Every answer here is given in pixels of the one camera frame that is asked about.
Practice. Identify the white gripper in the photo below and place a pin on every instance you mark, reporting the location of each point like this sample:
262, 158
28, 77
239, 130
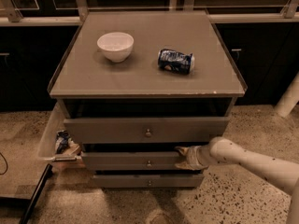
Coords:
196, 157

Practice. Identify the grey drawer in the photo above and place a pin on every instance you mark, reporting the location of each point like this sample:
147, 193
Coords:
145, 130
115, 161
148, 181

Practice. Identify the grey top drawer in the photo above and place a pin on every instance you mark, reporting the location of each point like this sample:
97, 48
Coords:
145, 130

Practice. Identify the grey bottom drawer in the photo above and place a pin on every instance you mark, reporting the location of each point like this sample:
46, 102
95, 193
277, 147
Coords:
148, 181

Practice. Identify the grey drawer cabinet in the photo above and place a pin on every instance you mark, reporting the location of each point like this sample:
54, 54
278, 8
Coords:
88, 85

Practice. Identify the crushed blue soda can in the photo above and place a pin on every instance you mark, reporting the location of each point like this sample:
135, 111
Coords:
175, 61

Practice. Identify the blue snack bag in bin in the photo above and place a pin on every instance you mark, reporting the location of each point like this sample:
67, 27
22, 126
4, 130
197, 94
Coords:
61, 144

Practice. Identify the clear plastic bin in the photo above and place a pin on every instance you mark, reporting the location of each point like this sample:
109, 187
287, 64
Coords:
47, 149

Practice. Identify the white ceramic bowl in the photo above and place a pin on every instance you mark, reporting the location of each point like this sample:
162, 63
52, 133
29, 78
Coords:
116, 46

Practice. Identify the black bar on floor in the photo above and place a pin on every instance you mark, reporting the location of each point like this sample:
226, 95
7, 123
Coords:
47, 173

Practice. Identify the white post at right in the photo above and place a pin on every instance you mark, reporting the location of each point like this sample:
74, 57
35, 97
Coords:
289, 99

